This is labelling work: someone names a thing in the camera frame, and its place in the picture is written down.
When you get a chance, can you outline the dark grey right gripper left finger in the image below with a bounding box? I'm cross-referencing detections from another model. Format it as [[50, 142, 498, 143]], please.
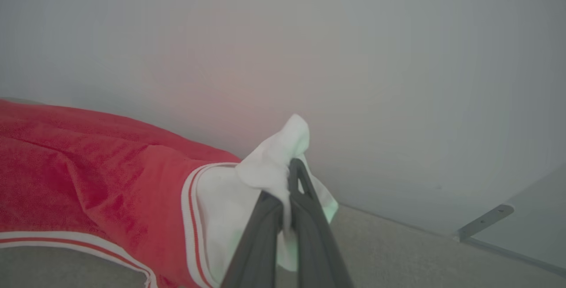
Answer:
[[220, 191, 284, 288]]

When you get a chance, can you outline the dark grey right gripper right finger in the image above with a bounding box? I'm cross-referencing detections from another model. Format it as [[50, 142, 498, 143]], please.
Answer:
[[287, 158, 355, 288]]

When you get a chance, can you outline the red shirt with white sleeves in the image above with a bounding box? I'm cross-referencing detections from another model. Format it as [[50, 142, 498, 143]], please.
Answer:
[[0, 98, 340, 288]]

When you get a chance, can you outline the grey metal wall bracket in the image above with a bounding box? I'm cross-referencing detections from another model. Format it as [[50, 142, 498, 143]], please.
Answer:
[[457, 204, 516, 242]]

